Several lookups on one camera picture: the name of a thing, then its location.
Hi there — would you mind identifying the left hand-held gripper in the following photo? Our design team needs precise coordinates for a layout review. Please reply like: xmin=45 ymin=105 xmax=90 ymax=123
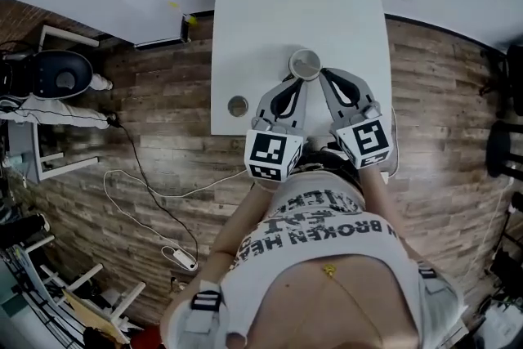
xmin=244 ymin=78 xmax=308 ymax=183

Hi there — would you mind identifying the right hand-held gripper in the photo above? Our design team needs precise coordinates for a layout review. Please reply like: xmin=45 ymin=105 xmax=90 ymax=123
xmin=319 ymin=67 xmax=396 ymax=171

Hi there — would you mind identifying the person's left forearm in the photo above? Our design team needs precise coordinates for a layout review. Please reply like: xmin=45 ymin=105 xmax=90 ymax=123
xmin=208 ymin=175 xmax=287 ymax=262

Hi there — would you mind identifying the person's right forearm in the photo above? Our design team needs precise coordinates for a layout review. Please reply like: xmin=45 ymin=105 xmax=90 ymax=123
xmin=359 ymin=163 xmax=405 ymax=234

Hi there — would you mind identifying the black framed white panel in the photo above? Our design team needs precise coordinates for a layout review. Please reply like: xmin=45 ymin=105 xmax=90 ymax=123
xmin=133 ymin=13 xmax=193 ymax=50

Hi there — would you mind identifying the person's white printed shirt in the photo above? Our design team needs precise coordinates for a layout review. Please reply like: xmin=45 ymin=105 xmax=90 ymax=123
xmin=161 ymin=169 xmax=471 ymax=349

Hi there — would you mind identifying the black round stool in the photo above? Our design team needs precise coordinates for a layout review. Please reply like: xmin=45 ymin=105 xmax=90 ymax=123
xmin=486 ymin=119 xmax=523 ymax=178

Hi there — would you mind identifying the white power adapter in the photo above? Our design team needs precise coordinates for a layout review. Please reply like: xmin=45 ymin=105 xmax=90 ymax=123
xmin=161 ymin=244 xmax=199 ymax=271

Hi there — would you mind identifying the dark blue chair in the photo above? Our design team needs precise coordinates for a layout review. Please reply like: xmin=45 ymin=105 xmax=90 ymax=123
xmin=30 ymin=50 xmax=93 ymax=100

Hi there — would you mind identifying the white wooden chair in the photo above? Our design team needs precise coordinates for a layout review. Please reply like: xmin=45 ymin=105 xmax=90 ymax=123
xmin=39 ymin=262 xmax=147 ymax=334

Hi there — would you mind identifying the black cable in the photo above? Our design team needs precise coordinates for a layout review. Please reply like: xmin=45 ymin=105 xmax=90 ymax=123
xmin=106 ymin=114 xmax=200 ymax=269

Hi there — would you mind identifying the white cable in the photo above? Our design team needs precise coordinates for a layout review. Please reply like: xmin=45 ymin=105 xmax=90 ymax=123
xmin=103 ymin=169 xmax=251 ymax=258

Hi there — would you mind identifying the black strap buckle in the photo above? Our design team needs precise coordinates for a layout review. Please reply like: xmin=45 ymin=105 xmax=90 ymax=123
xmin=416 ymin=262 xmax=438 ymax=281
xmin=190 ymin=289 xmax=224 ymax=312

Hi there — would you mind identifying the white frame stool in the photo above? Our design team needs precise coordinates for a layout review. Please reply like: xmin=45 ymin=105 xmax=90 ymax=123
xmin=38 ymin=23 xmax=101 ymax=51
xmin=7 ymin=120 xmax=100 ymax=183

